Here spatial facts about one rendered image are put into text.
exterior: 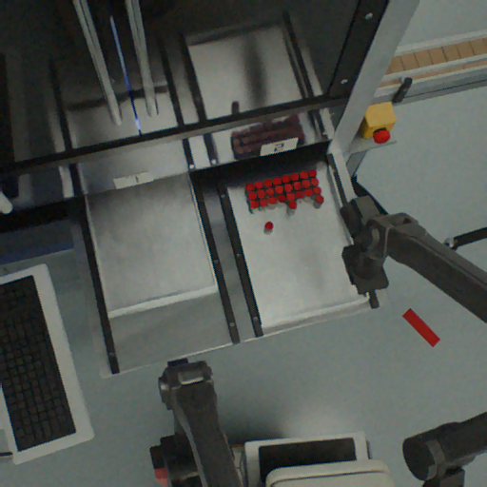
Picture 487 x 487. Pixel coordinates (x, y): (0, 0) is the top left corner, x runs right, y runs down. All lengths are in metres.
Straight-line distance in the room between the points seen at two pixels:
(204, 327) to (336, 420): 1.01
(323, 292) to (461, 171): 1.31
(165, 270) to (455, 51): 0.93
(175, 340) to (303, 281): 0.33
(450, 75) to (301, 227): 0.56
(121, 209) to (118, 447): 1.06
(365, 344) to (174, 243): 1.10
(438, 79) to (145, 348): 0.99
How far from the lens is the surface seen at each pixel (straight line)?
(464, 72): 1.87
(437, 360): 2.61
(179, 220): 1.66
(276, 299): 1.62
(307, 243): 1.66
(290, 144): 1.58
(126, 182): 1.56
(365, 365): 2.54
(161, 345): 1.60
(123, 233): 1.66
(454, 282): 1.08
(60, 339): 1.72
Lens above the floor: 2.47
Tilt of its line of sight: 75 degrees down
